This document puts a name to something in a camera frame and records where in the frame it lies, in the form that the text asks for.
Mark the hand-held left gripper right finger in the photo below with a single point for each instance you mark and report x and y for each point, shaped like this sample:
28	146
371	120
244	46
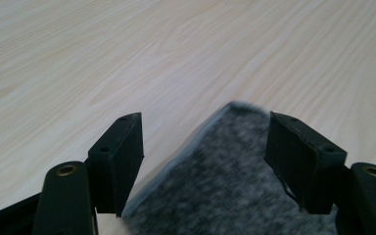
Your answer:
303	163

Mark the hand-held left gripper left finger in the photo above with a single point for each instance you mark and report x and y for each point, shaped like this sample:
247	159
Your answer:
116	163

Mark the gray felt cloth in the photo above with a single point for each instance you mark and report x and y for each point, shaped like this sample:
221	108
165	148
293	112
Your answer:
215	182

